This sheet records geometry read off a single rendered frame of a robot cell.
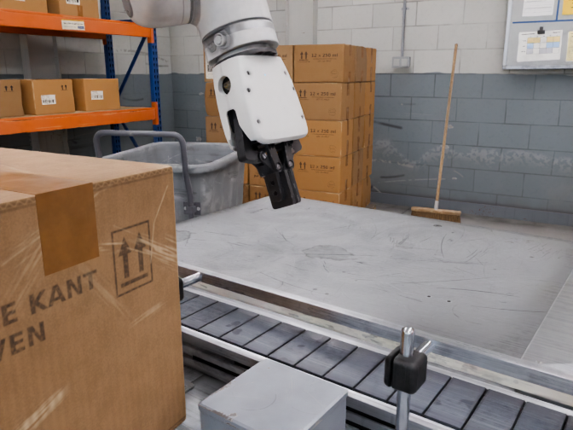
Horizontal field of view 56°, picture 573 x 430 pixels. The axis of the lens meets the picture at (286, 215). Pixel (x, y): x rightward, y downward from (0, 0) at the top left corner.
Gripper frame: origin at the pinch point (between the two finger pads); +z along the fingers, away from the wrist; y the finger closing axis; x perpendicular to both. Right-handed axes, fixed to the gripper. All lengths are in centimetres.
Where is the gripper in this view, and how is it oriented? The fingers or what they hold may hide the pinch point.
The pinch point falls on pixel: (282, 189)
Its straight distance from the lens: 62.1
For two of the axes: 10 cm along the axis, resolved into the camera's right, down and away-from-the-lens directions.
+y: 5.9, -2.0, 7.8
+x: -7.6, 1.9, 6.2
